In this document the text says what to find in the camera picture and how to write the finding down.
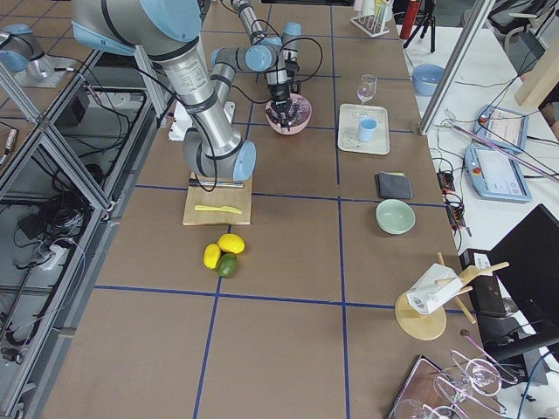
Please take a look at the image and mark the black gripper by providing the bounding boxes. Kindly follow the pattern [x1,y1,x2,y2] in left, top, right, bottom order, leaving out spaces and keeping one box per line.
[265,80,298,131]

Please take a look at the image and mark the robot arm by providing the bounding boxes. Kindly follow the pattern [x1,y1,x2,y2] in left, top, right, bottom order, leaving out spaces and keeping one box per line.
[72,0,301,182]
[231,1,302,72]

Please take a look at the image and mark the pink bowl of ice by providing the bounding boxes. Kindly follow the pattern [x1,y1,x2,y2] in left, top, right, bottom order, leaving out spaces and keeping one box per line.
[268,93,312,135]

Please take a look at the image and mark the blue plastic cup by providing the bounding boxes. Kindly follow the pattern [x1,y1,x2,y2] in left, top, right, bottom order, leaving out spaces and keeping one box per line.
[357,118,377,142]

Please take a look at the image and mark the wooden cup stand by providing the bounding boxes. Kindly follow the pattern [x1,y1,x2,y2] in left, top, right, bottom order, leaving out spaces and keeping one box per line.
[395,252,509,340]

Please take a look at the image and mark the cream bear tray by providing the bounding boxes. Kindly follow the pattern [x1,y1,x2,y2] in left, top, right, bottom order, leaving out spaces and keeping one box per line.
[337,104,390,155]

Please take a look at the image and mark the clear wine glass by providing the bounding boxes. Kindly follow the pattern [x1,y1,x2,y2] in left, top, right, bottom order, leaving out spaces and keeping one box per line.
[355,74,377,120]

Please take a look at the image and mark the wooden cutting board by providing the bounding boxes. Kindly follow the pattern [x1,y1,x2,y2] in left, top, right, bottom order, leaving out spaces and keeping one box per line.
[183,178,252,226]

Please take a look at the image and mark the yellow plastic knife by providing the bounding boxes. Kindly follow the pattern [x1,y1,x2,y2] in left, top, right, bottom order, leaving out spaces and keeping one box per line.
[194,204,243,215]

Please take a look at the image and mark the steel cylinder muddler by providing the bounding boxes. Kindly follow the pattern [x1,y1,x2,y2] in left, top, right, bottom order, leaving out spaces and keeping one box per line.
[189,173,245,189]

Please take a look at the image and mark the yellow lemon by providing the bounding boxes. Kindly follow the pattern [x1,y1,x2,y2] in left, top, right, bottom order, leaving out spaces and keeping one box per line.
[217,233,245,254]
[203,243,222,270]

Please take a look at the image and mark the blue bowl with fork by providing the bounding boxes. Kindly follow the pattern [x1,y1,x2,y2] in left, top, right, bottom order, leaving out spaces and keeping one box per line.
[411,64,445,97]

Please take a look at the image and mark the green ceramic bowl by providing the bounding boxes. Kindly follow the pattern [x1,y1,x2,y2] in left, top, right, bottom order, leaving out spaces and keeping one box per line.
[376,199,416,235]

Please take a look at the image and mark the green lime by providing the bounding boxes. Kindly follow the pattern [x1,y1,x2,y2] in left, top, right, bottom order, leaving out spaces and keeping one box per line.
[216,253,238,278]

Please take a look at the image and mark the near teach pendant tablet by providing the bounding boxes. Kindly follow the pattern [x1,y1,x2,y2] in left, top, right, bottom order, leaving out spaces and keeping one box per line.
[464,146,532,203]

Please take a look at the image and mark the teach pendant tablet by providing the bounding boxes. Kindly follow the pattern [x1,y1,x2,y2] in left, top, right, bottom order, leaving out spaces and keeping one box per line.
[474,106,529,154]
[464,146,532,203]

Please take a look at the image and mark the far teach pendant tablet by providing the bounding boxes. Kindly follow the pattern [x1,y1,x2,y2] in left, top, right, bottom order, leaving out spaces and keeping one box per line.
[474,106,529,154]

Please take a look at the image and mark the white carton box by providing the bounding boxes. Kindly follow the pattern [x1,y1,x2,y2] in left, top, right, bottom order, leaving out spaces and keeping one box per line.
[405,264,462,315]

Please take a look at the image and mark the black monitor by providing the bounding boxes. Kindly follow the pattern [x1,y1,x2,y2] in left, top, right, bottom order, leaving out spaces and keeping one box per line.
[472,204,558,361]

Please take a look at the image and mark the white wire cup rack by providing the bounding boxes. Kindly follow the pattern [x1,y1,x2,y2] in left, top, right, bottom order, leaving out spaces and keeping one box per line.
[350,0,393,38]

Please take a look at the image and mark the aluminium frame post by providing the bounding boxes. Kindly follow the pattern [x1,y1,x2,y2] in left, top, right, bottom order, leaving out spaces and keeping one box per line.
[418,0,495,135]

